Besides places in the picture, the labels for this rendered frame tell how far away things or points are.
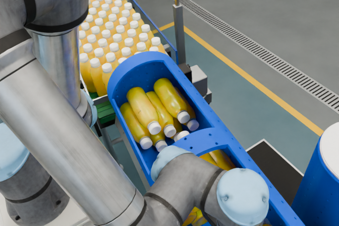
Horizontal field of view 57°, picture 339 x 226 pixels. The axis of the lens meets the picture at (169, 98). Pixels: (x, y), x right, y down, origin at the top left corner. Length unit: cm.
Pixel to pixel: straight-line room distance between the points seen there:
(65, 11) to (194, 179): 31
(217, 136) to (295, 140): 163
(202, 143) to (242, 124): 166
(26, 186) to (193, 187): 38
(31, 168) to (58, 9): 38
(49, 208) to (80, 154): 43
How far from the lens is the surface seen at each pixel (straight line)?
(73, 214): 83
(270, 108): 259
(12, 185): 74
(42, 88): 39
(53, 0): 43
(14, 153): 69
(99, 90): 142
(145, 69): 114
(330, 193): 112
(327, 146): 111
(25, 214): 82
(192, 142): 81
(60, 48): 53
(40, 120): 39
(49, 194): 80
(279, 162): 211
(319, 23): 363
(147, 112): 101
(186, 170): 51
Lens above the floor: 188
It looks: 45 degrees down
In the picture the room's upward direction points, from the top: 8 degrees counter-clockwise
